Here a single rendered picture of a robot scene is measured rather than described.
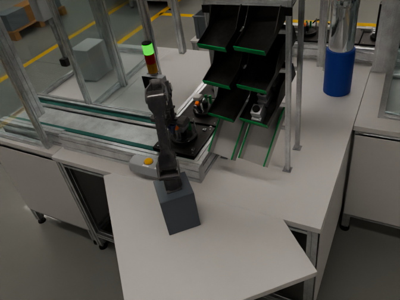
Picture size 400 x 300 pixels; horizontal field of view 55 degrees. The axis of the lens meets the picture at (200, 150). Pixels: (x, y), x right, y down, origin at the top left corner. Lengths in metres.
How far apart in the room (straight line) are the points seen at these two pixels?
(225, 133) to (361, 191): 1.02
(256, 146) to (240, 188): 0.21
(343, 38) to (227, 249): 1.28
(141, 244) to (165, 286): 0.23
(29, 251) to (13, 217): 0.44
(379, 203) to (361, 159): 0.34
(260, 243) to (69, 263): 1.64
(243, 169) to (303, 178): 0.28
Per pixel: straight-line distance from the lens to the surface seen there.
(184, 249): 1.60
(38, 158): 2.49
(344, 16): 2.19
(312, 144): 2.02
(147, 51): 1.91
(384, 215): 2.58
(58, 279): 2.85
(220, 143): 1.78
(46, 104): 2.70
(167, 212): 1.55
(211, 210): 1.71
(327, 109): 2.28
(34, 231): 3.24
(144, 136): 2.13
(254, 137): 1.73
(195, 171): 1.80
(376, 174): 2.36
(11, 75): 2.17
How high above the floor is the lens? 2.13
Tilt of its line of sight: 39 degrees down
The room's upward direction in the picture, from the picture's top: 10 degrees counter-clockwise
